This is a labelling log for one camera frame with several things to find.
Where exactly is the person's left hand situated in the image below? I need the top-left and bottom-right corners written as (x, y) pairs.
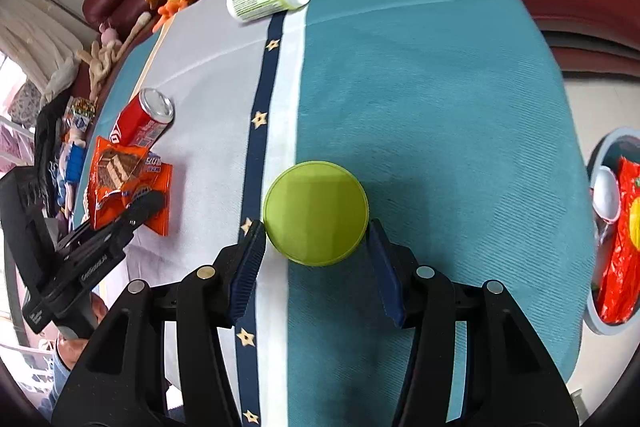
top-left (52, 294), bottom-right (108, 370)

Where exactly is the red soda can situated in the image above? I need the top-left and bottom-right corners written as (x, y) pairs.
top-left (109, 88), bottom-right (176, 148)

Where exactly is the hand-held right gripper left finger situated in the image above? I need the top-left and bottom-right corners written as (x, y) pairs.
top-left (51, 219), bottom-right (267, 427)

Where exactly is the colourful doll toy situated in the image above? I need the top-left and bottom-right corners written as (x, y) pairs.
top-left (57, 99), bottom-right (98, 218)

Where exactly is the beige long-limbed plush toy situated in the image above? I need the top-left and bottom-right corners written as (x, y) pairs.
top-left (75, 11), bottom-right (153, 100)

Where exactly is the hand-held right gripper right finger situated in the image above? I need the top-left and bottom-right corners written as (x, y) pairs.
top-left (367, 218), bottom-right (581, 427)

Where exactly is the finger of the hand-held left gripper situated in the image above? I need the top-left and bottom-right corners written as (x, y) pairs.
top-left (54, 189), bottom-right (167, 258)

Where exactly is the round blue-grey bin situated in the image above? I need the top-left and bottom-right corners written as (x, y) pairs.
top-left (584, 127), bottom-right (640, 338)

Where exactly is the white curtain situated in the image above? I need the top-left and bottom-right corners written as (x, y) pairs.
top-left (0, 0), bottom-right (86, 128)

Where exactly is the orange snack packet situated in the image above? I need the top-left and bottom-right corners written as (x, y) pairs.
top-left (82, 136), bottom-right (173, 238)

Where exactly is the lime green round container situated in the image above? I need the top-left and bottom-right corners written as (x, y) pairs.
top-left (262, 161), bottom-right (371, 268)

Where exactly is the red orange snack bag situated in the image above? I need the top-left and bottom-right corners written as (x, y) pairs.
top-left (595, 156), bottom-right (640, 325)

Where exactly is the teal white tablecloth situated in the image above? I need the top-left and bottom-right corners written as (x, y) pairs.
top-left (72, 0), bottom-right (588, 427)

